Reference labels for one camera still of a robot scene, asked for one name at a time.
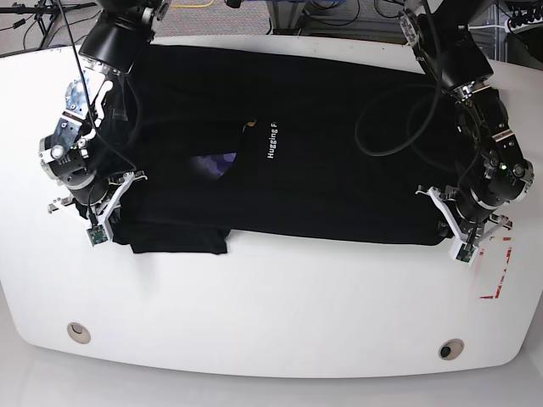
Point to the robot arm image right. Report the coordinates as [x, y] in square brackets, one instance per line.
[498, 173]

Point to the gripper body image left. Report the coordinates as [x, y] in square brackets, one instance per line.
[99, 195]

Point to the wrist camera board image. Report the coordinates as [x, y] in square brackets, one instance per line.
[100, 233]
[463, 252]

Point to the white power strip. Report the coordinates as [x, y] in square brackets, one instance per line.
[523, 20]

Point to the table cable grommet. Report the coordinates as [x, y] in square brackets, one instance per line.
[78, 333]
[451, 349]

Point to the wrist camera board image left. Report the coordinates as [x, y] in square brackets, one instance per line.
[100, 233]

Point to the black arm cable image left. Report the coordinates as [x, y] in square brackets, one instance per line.
[94, 116]

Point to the robot arm image left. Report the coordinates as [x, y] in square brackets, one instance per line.
[78, 155]

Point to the black printed T-shirt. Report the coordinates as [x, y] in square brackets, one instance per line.
[293, 146]

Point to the right table cable grommet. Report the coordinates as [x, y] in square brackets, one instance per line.
[451, 349]

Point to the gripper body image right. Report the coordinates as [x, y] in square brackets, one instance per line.
[467, 235]

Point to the left table cable grommet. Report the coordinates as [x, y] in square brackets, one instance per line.
[78, 333]

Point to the red tape marking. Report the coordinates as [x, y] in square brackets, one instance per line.
[492, 267]

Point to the aluminium frame rack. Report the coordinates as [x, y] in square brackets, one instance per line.
[360, 20]

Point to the black tripod stand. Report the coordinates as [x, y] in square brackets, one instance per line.
[42, 14]

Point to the wrist camera board image right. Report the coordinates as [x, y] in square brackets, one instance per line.
[463, 252]

